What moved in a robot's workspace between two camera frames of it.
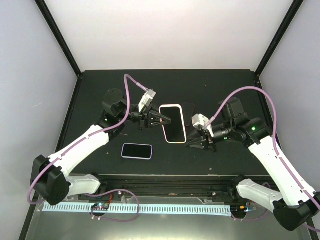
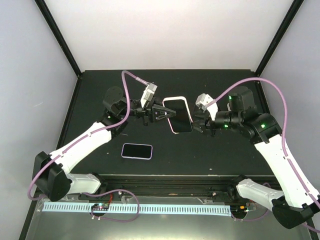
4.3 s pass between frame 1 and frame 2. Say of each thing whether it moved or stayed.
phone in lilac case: stayed
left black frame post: stayed
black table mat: stayed
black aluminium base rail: stayed
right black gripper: moved
